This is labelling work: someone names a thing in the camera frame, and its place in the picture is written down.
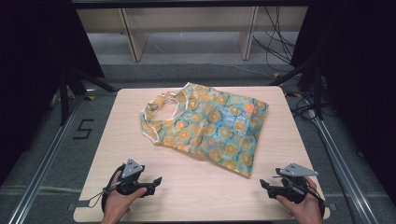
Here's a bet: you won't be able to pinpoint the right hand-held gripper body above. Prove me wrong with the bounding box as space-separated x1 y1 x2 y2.
275 162 319 205

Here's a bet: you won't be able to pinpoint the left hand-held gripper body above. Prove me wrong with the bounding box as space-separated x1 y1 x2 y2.
116 158 150 197

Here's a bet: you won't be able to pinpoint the teal orange-print shopping bag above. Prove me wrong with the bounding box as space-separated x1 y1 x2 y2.
139 81 270 180

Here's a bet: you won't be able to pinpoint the person's left hand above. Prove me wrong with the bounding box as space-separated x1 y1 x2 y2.
102 171 148 224

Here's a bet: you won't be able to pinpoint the person's right hand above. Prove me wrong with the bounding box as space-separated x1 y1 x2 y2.
275 175 324 224

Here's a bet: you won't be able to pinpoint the grey tape strip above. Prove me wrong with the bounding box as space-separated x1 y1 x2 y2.
67 200 92 212

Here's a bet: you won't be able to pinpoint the black metal stand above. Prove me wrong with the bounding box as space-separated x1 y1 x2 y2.
58 64 119 126
268 58 325 121

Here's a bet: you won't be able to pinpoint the dark curtain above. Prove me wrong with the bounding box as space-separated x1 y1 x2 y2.
0 0 106 185
290 0 396 198

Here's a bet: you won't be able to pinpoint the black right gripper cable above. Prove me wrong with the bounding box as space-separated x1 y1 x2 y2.
307 186 327 218

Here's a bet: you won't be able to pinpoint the thin grey cord loop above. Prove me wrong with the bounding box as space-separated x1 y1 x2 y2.
87 189 110 208

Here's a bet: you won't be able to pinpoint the aluminium floor rail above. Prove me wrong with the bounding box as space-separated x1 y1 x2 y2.
309 117 380 224
7 92 86 224

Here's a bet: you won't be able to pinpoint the black cables by stand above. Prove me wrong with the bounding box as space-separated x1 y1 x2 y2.
285 91 316 121

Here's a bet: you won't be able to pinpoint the bundle of black floor cables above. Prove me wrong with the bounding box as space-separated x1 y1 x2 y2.
251 6 297 73

